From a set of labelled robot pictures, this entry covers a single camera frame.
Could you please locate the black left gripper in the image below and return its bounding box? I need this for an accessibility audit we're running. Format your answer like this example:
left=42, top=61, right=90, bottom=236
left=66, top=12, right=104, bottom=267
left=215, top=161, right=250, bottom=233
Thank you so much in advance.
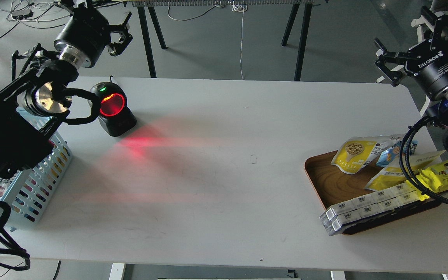
left=54, top=7, right=132, bottom=68

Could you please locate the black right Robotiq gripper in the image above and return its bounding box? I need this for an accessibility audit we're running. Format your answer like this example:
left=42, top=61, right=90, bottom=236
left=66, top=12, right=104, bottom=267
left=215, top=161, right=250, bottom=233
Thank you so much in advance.
left=374, top=5, right=448, bottom=101

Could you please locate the yellow white bean snack pouch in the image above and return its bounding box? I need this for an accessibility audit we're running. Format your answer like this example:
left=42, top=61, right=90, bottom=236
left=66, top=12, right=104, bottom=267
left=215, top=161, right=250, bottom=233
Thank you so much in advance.
left=331, top=136, right=396, bottom=174

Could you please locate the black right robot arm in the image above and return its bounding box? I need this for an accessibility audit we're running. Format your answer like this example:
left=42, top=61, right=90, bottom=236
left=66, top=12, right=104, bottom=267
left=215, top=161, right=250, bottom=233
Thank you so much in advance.
left=374, top=6, right=448, bottom=152

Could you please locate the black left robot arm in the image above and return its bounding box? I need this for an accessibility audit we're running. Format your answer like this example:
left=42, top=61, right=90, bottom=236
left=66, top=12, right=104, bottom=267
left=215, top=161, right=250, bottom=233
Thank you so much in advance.
left=0, top=0, right=132, bottom=271

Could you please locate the blue snack bag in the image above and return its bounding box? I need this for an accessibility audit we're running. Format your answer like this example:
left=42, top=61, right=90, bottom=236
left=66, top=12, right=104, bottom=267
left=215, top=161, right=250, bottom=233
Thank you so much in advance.
left=376, top=140, right=418, bottom=167

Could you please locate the bright yellow cartoon snack bag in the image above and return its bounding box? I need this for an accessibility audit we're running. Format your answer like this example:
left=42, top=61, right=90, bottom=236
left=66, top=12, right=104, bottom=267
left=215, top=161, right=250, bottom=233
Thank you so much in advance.
left=411, top=160, right=448, bottom=194

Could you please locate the light blue plastic basket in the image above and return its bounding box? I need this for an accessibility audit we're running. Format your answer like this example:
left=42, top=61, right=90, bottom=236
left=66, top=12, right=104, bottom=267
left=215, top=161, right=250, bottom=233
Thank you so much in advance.
left=0, top=132, right=73, bottom=232

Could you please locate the black trestle table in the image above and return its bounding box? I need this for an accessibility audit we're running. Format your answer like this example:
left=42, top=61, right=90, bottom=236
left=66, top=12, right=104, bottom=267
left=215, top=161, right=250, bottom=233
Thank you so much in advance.
left=92, top=0, right=327, bottom=81

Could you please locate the black barcode scanner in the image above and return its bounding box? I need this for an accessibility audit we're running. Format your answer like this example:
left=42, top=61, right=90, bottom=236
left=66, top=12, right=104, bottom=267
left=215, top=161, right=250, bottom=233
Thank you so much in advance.
left=90, top=81, right=137, bottom=137

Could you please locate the yellow white flat pouch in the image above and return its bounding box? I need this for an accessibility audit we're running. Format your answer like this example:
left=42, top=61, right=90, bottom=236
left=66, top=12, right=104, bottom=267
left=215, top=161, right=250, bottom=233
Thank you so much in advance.
left=364, top=150, right=445, bottom=191

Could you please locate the upper white biscuit box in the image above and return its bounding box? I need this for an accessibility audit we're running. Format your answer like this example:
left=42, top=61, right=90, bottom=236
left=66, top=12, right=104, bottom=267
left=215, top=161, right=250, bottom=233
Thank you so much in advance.
left=320, top=183, right=420, bottom=224

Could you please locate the white biscuit box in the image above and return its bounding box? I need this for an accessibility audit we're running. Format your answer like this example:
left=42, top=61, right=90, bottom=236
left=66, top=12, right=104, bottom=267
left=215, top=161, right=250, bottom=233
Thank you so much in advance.
left=320, top=183, right=420, bottom=224
left=319, top=189, right=420, bottom=236

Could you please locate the wooden tray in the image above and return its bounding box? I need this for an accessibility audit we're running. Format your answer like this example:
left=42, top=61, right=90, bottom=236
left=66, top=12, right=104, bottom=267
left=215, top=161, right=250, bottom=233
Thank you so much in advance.
left=304, top=151, right=441, bottom=235

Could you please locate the lower white biscuit box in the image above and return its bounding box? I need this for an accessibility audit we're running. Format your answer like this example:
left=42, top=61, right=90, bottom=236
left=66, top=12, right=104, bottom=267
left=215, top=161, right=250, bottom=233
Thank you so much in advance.
left=319, top=189, right=420, bottom=236

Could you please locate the white hanging cable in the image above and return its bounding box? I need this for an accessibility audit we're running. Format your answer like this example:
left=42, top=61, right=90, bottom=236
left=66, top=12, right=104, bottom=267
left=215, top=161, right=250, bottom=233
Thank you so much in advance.
left=168, top=0, right=248, bottom=81

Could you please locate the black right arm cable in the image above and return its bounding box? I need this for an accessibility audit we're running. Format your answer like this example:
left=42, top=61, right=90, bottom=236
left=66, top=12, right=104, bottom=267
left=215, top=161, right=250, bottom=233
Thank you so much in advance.
left=398, top=116, right=448, bottom=210

